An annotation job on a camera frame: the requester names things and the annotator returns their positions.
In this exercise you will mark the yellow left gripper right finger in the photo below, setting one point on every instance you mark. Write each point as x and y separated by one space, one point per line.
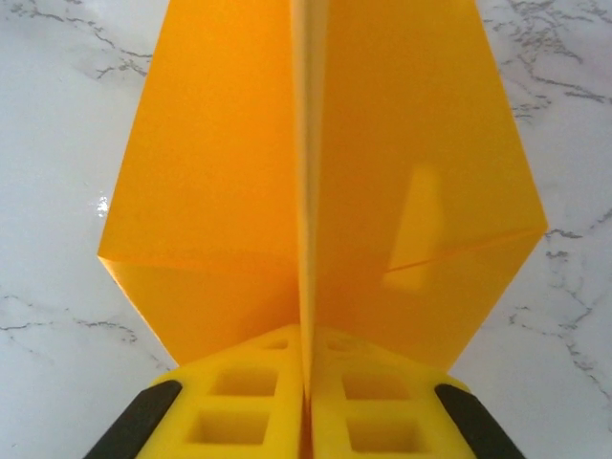
330 406

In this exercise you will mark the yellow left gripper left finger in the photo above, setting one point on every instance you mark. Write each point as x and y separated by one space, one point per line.
287 406

